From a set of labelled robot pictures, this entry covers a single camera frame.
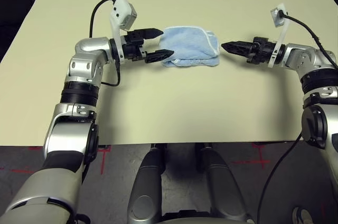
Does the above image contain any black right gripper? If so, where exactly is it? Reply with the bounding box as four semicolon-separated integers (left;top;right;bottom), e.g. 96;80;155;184
221;36;278;65

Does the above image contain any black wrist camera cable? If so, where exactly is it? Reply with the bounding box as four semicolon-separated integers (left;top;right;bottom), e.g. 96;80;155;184
89;0;122;87
281;12;338;69

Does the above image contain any grey robot right leg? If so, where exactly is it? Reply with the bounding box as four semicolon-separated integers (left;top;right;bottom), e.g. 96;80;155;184
199;146;249;222

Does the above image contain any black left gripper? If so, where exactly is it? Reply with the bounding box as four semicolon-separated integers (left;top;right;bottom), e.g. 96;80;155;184
120;27;175;64

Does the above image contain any black left wrist camera cable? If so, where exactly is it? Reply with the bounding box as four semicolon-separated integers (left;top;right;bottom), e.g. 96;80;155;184
89;0;122;87

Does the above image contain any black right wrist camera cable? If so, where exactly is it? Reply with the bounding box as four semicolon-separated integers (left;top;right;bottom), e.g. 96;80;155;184
281;12;338;69

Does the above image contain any light blue towel white trim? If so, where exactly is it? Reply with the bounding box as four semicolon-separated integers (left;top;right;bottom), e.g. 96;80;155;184
159;25;220;68

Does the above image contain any red floor tape cross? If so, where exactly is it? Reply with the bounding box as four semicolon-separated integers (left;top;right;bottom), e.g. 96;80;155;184
231;142;271;170
97;146;111;175

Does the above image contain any black foam floor mat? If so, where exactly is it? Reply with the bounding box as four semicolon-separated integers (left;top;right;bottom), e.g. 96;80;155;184
0;0;44;61

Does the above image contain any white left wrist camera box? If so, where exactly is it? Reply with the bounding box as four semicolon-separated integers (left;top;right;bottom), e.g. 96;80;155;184
109;0;138;63

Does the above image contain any thin black hanging cable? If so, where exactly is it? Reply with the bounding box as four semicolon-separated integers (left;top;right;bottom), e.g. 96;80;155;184
257;132;304;224

